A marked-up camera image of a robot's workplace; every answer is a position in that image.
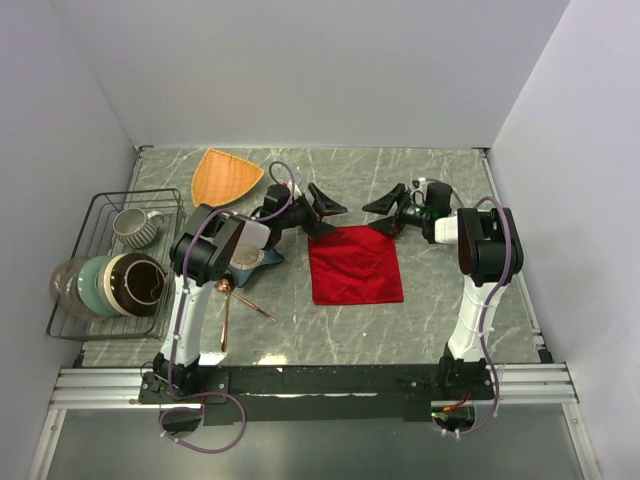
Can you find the blue star-shaped dish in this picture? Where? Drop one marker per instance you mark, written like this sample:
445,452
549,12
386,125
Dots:
246,260

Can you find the aluminium frame rail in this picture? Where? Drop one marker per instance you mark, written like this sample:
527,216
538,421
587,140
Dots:
95,388

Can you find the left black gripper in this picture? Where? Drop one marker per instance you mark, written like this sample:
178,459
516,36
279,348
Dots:
322,206

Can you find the brown cream ceramic bowl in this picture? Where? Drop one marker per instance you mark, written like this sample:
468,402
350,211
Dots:
131,284

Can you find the red cloth napkin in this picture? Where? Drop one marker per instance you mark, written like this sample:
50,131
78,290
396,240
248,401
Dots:
354,265

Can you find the clear glass bowl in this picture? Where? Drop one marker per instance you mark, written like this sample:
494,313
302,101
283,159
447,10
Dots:
63,288

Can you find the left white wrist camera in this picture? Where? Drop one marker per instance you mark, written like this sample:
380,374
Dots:
295,189

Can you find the copper fork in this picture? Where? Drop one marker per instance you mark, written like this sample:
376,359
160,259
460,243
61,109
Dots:
253,306

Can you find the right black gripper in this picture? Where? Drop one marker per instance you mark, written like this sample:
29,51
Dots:
384,204

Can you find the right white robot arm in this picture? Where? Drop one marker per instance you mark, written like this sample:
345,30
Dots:
489,254

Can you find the black wire dish rack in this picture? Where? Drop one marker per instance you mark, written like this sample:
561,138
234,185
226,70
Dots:
96,238

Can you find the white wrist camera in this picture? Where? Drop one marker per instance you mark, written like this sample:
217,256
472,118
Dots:
418,187
295,189

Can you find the orange woven basket tray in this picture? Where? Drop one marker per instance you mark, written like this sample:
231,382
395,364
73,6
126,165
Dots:
222,178

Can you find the copper spoon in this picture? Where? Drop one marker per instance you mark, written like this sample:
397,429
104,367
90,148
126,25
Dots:
224,286

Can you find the grey ribbed mug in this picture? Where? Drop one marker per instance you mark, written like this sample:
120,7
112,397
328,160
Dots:
137,228

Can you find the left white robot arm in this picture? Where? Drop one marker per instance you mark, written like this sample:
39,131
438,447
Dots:
200,258

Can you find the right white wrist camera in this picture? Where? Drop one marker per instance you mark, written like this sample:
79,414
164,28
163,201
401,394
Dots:
418,187

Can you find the green ceramic bowl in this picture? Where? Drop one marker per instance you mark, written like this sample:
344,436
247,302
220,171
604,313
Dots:
87,286

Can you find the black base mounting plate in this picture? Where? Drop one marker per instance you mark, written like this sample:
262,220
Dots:
225,409

